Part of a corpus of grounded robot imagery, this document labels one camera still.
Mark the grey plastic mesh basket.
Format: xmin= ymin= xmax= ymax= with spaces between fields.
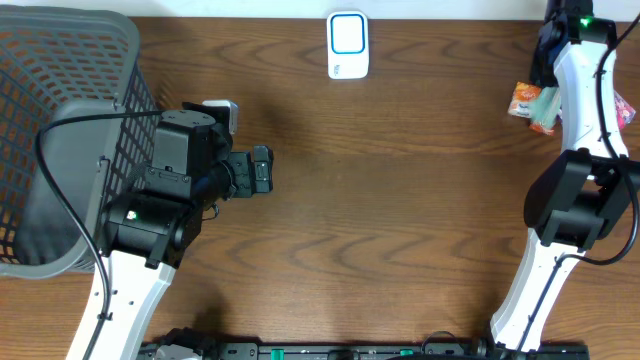
xmin=1 ymin=5 xmax=158 ymax=279

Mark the mint green wipes packet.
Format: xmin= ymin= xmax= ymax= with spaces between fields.
xmin=530 ymin=87 xmax=561 ymax=129

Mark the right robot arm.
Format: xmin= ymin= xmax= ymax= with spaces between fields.
xmin=472 ymin=1 xmax=639 ymax=359

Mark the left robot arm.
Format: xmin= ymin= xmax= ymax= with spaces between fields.
xmin=67 ymin=100 xmax=274 ymax=359

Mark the purple noodle packet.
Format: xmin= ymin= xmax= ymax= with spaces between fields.
xmin=614 ymin=92 xmax=636 ymax=129

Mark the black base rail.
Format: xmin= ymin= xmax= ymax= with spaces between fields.
xmin=137 ymin=341 xmax=591 ymax=360

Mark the red orange snack sachet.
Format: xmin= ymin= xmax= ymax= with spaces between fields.
xmin=529 ymin=122 xmax=554 ymax=136

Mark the small orange snack packet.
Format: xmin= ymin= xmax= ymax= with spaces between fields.
xmin=507 ymin=82 xmax=542 ymax=119

